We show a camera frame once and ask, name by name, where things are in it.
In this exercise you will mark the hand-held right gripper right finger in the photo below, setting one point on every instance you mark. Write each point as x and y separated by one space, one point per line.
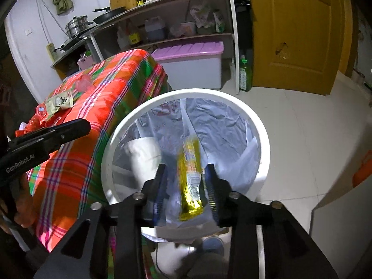
210 191

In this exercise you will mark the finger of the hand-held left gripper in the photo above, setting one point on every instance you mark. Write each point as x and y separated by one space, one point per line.
72 129

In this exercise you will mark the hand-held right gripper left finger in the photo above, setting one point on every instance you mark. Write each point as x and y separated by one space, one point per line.
161 191

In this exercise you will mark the yellow snack wrapper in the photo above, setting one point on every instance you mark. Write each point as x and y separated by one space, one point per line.
189 180

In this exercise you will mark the white round trash bin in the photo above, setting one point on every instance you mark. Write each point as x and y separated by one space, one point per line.
203 93

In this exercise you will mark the person's left hand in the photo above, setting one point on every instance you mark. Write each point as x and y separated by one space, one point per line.
26 209

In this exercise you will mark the beige green snack packet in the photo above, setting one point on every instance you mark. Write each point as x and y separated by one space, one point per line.
59 102

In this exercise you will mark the red snack packet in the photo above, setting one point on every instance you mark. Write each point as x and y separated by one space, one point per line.
40 112

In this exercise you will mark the white crumpled paper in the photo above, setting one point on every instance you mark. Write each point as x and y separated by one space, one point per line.
145 157

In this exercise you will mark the plaid orange green tablecloth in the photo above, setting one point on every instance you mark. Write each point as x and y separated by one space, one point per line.
116 93

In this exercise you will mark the clear plastic bin liner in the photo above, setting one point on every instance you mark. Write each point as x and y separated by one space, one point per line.
226 128

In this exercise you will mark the pink plastic basket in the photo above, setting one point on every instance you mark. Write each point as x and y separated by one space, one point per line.
85 63

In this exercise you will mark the yellowed power strip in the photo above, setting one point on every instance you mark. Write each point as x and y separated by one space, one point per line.
51 53

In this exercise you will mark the black induction cooker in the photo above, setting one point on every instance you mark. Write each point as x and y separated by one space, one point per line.
72 45

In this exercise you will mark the stainless steel pot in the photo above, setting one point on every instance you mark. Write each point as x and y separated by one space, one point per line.
77 26

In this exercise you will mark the white plastic bottle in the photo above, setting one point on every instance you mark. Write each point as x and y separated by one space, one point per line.
123 39

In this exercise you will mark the yellow label oil bottle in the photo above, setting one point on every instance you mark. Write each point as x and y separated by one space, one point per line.
134 35

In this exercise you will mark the black frying pan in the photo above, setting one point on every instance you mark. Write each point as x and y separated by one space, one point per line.
109 16

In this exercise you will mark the green plastic bottle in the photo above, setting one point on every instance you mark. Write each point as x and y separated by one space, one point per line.
245 77

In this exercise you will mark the storage box with purple lid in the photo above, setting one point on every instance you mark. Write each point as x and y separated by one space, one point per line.
189 66

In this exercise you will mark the blue plastic jug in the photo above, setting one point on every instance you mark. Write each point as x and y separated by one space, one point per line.
155 30

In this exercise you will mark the white cabinet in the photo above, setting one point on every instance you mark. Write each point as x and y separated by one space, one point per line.
340 232

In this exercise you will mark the white shelf unit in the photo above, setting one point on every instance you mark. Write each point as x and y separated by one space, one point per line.
203 37

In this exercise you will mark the crumpled plastic bags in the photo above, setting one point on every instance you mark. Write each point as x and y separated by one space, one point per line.
207 17

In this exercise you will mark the yellow wooden door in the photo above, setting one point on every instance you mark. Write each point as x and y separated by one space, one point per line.
299 35

